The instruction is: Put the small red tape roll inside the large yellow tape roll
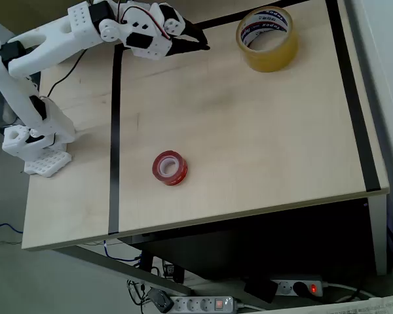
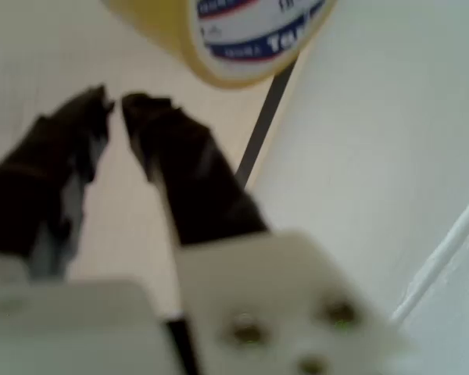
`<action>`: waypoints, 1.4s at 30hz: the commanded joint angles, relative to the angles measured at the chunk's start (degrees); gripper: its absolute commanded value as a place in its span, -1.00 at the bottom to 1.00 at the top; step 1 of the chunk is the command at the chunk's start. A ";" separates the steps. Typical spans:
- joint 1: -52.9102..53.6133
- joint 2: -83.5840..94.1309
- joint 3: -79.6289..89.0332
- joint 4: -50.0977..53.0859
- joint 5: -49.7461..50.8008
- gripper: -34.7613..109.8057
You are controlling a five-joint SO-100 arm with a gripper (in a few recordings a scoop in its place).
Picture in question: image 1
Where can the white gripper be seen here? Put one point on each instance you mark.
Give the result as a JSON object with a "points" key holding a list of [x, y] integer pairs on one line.
{"points": [[174, 27]]}

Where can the black power adapter box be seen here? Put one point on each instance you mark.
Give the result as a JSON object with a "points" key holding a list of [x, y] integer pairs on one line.
{"points": [[261, 289]]}

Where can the black flat plug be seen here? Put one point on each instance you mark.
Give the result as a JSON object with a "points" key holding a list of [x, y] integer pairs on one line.
{"points": [[160, 300]]}

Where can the black round plug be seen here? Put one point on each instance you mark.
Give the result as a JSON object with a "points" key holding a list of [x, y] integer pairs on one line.
{"points": [[300, 288]]}

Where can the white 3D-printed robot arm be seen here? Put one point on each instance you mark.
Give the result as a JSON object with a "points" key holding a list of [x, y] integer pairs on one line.
{"points": [[49, 57]]}

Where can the yellow packing tape roll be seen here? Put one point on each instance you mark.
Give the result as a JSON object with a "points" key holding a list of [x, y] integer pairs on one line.
{"points": [[275, 57]]}

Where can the white grid base plate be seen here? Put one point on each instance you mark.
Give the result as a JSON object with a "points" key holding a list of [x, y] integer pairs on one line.
{"points": [[47, 163]]}

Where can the red tape roll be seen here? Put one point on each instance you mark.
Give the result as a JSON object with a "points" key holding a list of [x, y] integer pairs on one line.
{"points": [[169, 171]]}

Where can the white power strip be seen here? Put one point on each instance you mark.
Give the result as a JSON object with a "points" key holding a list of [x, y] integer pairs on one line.
{"points": [[203, 304]]}

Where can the white table leg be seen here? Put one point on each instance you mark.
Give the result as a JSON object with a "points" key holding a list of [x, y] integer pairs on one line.
{"points": [[379, 232]]}

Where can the grey power strip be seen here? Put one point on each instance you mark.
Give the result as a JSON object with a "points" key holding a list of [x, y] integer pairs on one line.
{"points": [[281, 287]]}

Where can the grey table frame beam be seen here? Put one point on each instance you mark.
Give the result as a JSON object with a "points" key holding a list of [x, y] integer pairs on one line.
{"points": [[124, 269]]}

